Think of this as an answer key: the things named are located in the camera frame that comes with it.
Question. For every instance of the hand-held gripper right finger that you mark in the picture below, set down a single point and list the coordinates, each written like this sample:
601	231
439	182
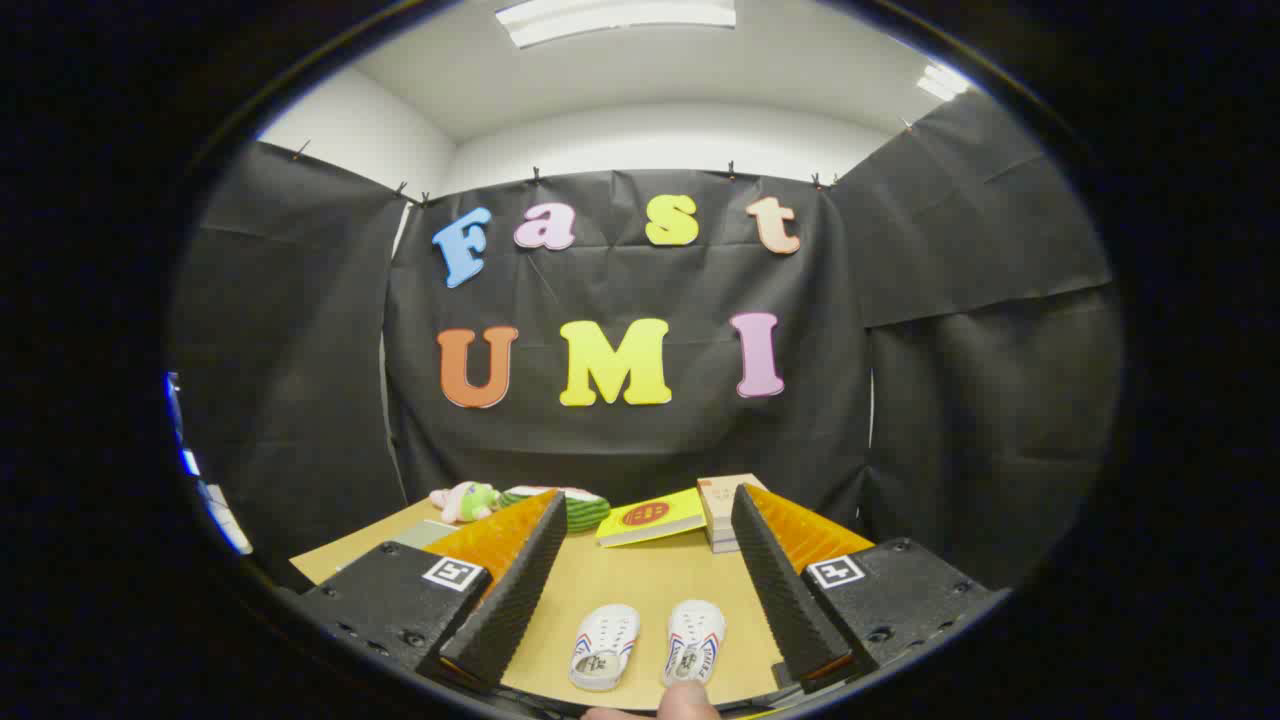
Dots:
785	600

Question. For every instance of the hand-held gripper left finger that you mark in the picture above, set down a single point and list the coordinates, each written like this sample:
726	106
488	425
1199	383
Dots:
510	610

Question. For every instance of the white canvas shoe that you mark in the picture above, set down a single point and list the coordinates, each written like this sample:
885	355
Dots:
697	630
605	640

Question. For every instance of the beige fabric storage box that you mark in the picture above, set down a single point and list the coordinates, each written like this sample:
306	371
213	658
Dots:
425	533

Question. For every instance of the blue-edged white book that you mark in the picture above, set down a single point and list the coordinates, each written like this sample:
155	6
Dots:
725	546

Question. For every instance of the white cover book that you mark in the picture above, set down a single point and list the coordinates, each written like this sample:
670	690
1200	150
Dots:
722	530

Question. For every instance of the pink green plush toy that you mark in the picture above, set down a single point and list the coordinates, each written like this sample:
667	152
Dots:
470	500

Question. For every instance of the tan cover book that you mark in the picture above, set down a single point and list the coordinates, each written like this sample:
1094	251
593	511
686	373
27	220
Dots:
722	495

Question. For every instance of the watermelon slice plush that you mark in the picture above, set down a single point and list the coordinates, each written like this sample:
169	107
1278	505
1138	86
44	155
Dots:
588	512

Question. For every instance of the yellow book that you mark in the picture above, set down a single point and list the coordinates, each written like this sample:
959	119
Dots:
650	517

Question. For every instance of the black backdrop cloth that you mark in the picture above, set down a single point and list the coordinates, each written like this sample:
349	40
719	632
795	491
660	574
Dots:
620	280

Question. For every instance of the small ceiling light panel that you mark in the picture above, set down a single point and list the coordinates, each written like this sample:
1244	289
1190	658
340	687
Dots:
942	82

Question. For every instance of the long ceiling light panel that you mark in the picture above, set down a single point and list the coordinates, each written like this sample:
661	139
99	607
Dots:
615	18

